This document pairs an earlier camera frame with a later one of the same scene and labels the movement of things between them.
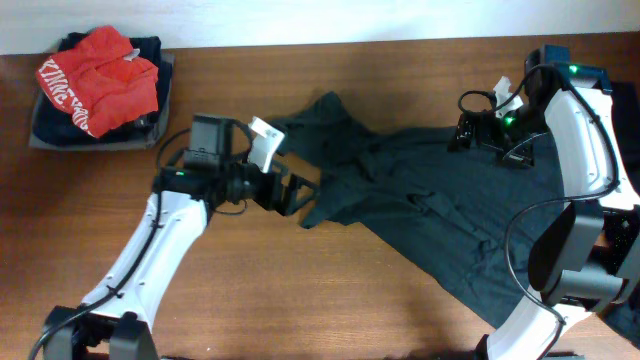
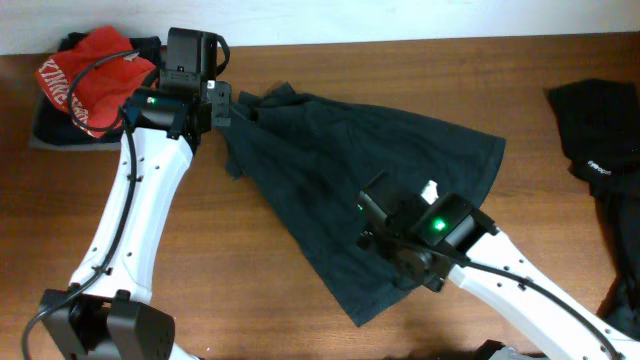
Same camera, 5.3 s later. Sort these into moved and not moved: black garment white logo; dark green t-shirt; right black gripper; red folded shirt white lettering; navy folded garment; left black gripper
Moved: dark green t-shirt; right black gripper; left black gripper
Not moved: black garment white logo; red folded shirt white lettering; navy folded garment
